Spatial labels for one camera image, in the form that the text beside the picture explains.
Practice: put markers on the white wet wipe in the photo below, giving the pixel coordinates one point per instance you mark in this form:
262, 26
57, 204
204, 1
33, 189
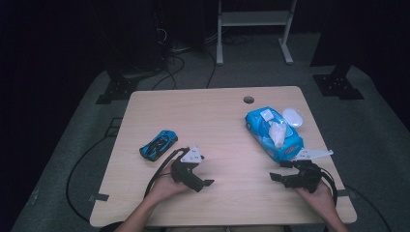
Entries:
278, 133

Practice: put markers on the black stand base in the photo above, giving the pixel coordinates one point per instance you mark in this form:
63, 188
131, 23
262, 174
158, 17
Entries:
338, 87
117, 92

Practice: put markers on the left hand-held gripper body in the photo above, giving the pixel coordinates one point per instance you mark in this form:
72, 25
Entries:
183, 169

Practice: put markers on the clear oval plastic lid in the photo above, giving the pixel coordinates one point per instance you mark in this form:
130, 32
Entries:
292, 117

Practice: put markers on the person's left hand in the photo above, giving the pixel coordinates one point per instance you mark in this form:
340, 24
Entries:
164, 188

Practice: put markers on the blue toy car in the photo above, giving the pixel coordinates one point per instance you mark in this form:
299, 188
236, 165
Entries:
158, 145

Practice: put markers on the grey tape strip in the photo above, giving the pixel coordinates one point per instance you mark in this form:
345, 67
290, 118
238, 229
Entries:
344, 193
99, 197

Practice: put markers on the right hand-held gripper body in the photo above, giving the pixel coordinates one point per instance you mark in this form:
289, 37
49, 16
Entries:
304, 177

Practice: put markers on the blue wet wipes pack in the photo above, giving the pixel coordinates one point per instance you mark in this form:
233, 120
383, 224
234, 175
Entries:
261, 132

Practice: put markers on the person's right hand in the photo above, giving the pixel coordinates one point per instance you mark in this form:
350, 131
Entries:
319, 199

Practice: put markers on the white metal stand frame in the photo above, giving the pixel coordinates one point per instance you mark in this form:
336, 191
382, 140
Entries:
254, 18

